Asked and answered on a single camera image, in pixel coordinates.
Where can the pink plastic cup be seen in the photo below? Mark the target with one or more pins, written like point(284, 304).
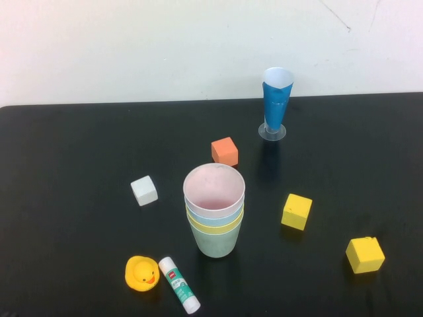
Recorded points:
point(215, 188)

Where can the light blue plastic cup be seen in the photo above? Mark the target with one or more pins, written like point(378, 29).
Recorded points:
point(215, 222)

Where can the yellow plastic cup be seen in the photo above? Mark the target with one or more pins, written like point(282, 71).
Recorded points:
point(215, 230)

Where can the orange foam cube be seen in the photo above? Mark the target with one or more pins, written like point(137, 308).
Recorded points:
point(225, 152)

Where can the white foam cube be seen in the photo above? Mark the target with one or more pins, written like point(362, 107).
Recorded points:
point(144, 191)

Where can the light green plastic cup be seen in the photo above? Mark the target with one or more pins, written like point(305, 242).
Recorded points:
point(215, 246)

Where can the blue paper cone glass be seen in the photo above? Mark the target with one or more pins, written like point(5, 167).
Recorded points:
point(276, 99)

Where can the yellow foam cube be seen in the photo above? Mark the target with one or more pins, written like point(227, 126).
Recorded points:
point(296, 213)

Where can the white green glue stick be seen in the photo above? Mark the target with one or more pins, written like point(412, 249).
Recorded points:
point(180, 287)

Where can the yellow rubber duck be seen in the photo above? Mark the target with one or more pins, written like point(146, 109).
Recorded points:
point(142, 274)

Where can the yellow cube with chipped edge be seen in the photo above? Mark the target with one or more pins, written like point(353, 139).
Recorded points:
point(365, 256)

